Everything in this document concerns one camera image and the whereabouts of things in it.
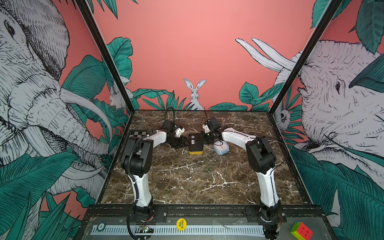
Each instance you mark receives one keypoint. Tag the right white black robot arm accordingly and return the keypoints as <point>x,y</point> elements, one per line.
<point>261,158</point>

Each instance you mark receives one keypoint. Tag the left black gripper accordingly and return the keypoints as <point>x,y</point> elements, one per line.
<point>182,143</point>

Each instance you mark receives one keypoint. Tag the black white checkerboard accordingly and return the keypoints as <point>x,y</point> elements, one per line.
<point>138,133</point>

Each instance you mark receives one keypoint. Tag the black mounting rail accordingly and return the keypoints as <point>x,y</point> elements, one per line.
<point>163,212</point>

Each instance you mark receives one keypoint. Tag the colourful rubik cube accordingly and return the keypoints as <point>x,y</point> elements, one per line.
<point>301,232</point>

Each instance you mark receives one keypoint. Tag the black frame post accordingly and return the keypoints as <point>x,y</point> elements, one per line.
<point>324,21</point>
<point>97,36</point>

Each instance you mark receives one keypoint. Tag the yellow rectangular alarm clock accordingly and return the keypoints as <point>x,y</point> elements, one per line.
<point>196,147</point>

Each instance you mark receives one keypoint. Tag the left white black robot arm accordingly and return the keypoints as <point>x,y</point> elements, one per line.
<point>137,161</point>

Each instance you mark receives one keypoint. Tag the small green circuit board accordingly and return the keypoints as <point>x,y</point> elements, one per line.
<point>145,230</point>

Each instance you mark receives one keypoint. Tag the right black frame post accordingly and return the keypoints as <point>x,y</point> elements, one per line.
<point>324,21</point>

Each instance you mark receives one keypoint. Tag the light blue small alarm clock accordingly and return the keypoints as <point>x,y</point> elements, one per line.
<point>221,147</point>

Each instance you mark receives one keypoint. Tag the yellow round sticker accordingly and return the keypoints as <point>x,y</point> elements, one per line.
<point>181,224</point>

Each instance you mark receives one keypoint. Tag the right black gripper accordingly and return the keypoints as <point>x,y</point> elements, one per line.
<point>204,141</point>

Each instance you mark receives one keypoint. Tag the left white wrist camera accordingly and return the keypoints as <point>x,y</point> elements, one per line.
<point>179,132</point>

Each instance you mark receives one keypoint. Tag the white slotted cable duct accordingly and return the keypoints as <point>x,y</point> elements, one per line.
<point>191,230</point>

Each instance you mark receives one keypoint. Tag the left black frame post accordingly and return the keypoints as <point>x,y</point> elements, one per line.
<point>97,36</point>

